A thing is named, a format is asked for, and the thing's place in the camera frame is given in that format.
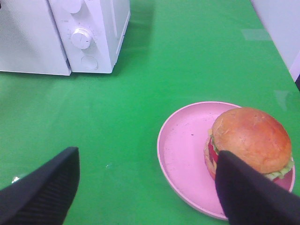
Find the green table cloth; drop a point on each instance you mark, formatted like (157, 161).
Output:
(175, 53)

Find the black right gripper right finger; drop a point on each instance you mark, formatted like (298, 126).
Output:
(248, 198)

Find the clear plastic tape patch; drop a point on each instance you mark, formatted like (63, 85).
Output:
(287, 81)

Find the pink round plate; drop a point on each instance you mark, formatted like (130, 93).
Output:
(180, 146)

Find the white microwave oven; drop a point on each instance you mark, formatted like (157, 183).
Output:
(58, 37)

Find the burger with sesame bun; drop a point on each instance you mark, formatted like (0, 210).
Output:
(255, 137)

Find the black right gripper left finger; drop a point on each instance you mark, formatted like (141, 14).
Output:
(44, 196)

